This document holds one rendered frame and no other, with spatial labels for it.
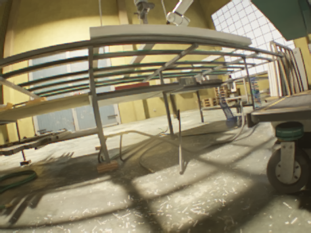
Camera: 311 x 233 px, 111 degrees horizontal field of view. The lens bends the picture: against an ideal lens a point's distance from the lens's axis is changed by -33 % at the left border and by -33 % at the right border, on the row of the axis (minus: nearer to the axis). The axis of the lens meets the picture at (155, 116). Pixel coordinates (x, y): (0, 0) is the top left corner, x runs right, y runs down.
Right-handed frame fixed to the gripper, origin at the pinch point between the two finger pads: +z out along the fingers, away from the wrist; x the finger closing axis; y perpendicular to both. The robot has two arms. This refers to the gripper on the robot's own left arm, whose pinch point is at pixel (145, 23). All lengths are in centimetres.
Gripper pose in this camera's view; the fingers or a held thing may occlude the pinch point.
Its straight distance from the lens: 111.9
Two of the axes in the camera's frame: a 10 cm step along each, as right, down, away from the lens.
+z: 1.9, 9.8, 0.4
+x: 3.6, -0.2, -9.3
